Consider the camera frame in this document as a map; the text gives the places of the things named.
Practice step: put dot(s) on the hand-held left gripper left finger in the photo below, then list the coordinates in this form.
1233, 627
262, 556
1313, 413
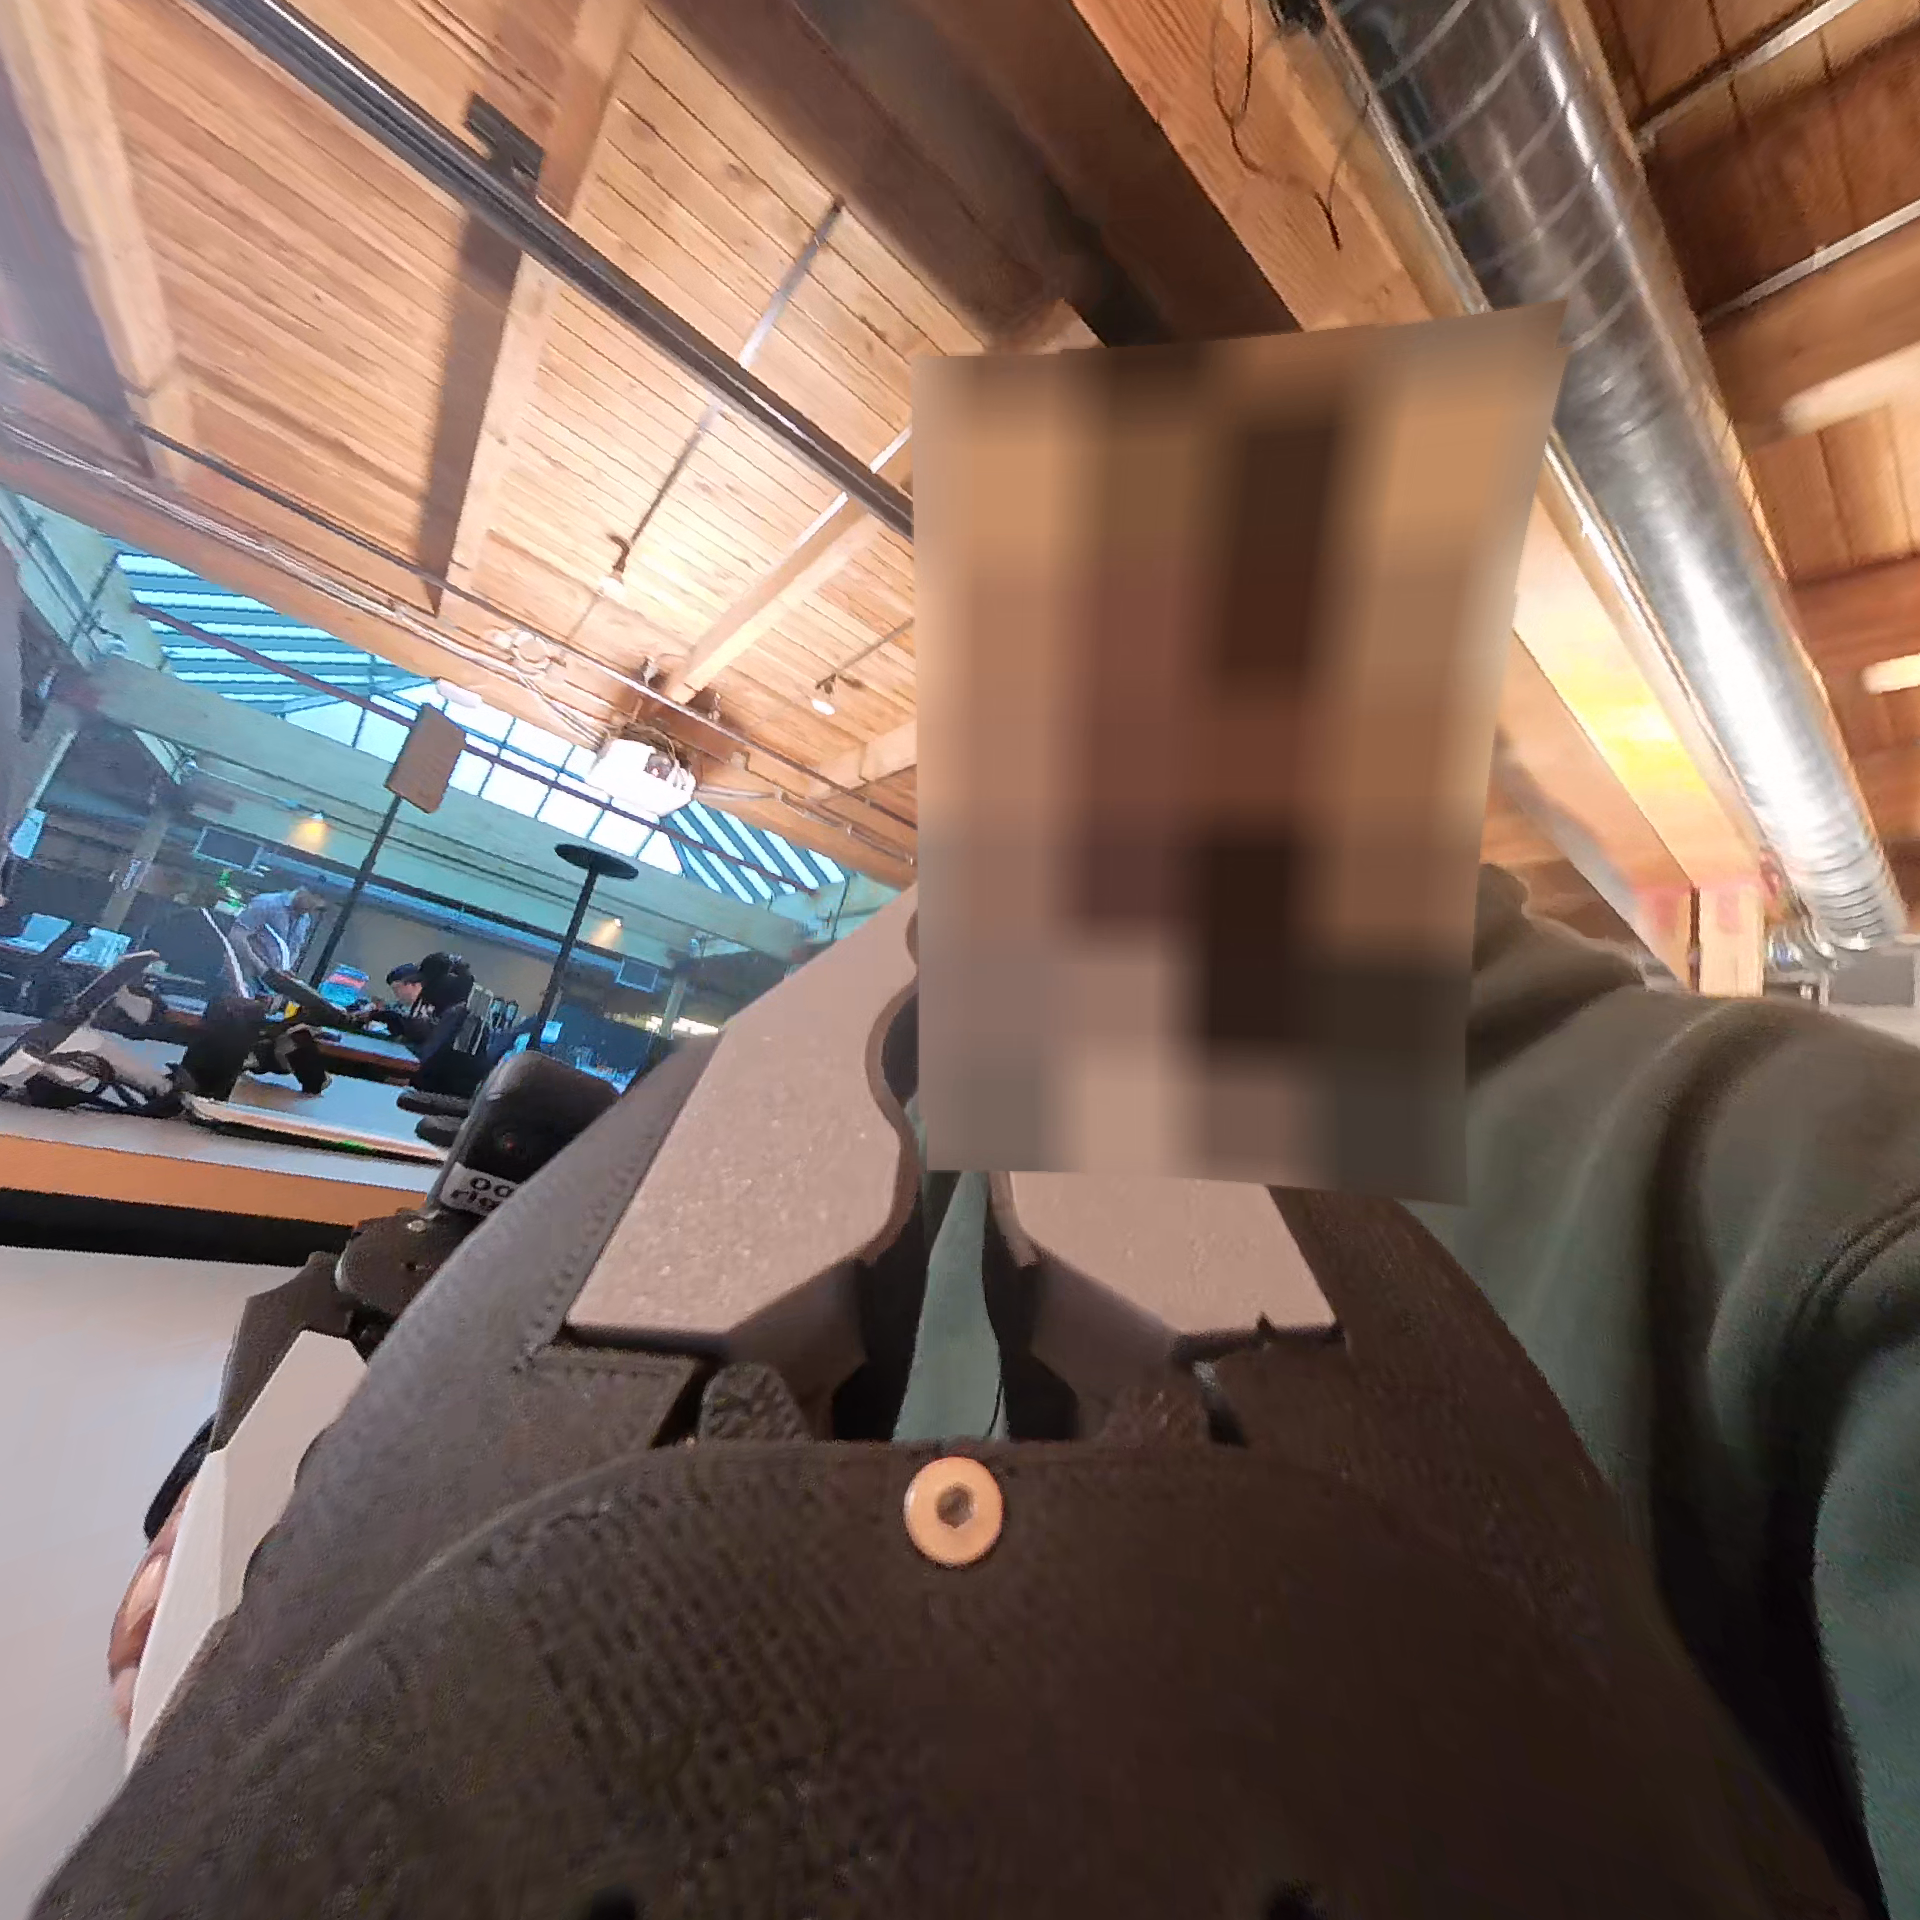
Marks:
750, 1170

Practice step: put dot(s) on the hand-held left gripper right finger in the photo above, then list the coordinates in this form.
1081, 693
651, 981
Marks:
1171, 1259

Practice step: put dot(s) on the person's right hand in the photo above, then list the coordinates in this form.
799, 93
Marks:
140, 1598

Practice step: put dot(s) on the black round-topped pole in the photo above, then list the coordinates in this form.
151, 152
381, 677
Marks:
590, 857

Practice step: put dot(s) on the long wooden table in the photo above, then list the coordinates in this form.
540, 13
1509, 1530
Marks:
225, 1161

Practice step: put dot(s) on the sign board on black pole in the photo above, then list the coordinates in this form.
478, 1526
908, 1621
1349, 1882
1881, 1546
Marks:
425, 757

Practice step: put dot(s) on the black equipment on table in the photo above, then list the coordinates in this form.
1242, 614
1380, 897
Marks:
76, 1036

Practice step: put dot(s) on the person's green sweatshirt torso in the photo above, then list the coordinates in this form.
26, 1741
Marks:
1725, 1276

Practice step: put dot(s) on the black ceiling track rail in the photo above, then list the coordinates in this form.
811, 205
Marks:
599, 277

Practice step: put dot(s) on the silver metal ventilation duct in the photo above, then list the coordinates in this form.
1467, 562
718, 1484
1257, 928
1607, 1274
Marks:
1666, 450

